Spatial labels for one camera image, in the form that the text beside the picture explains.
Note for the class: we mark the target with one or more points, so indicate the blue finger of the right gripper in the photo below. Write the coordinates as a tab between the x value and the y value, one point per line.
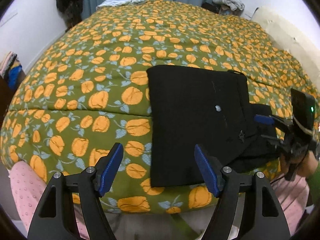
263	119
270	138

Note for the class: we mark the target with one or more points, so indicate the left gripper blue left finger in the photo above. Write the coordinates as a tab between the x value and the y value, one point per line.
107	168

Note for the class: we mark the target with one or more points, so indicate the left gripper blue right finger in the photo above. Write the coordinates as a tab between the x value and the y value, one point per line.
210	169

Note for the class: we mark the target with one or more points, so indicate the black pants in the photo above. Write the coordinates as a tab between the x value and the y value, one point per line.
192	106

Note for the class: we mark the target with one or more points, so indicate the person right hand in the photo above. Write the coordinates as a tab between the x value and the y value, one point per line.
306	166

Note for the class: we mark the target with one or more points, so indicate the pink dotted pyjama trousers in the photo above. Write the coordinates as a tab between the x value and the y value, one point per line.
27	188

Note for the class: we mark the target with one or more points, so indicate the green orange floral bedspread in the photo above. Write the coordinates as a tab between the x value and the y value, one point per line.
90	90

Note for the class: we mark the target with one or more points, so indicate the grey white clothes pile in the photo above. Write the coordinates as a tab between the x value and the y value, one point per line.
230	7

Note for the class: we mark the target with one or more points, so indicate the brown wooden cabinet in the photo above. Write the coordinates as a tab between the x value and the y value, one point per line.
6	95

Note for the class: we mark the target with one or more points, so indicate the colourful folded clothes stack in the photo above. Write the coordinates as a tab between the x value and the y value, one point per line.
11	70

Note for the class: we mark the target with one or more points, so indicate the black hanging bags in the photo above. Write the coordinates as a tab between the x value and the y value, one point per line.
71	11

